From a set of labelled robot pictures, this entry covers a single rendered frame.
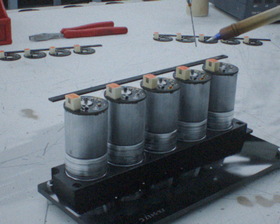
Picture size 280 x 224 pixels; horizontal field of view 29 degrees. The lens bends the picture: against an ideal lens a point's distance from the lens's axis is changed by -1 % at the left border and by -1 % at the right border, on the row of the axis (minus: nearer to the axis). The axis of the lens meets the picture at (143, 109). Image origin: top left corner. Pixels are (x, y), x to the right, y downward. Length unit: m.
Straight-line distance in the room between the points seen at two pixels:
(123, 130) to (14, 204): 0.08
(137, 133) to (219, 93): 0.08
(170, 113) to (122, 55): 0.28
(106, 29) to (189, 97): 0.35
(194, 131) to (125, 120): 0.06
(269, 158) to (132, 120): 0.10
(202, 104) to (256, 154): 0.05
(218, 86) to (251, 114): 0.10
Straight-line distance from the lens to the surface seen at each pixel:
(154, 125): 0.33
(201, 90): 0.35
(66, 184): 0.30
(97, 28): 0.68
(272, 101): 0.50
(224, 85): 0.36
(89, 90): 0.32
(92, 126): 0.29
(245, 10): 0.78
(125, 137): 0.31
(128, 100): 0.31
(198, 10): 0.81
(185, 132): 0.35
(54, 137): 0.41
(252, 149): 0.38
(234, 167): 0.35
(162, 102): 0.33
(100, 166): 0.31
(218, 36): 0.34
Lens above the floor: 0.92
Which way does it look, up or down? 22 degrees down
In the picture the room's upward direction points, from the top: 2 degrees clockwise
